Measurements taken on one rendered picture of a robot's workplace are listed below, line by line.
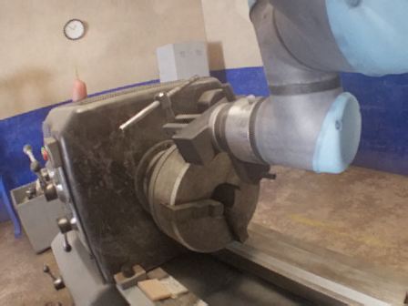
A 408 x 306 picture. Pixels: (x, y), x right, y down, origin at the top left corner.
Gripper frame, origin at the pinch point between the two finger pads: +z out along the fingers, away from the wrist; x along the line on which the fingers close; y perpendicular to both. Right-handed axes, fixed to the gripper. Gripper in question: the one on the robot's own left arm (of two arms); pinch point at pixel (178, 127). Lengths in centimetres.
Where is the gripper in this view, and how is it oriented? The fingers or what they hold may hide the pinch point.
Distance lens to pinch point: 54.0
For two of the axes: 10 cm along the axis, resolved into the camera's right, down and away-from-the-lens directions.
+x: -6.7, 5.8, -4.6
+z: -6.2, -0.9, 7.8
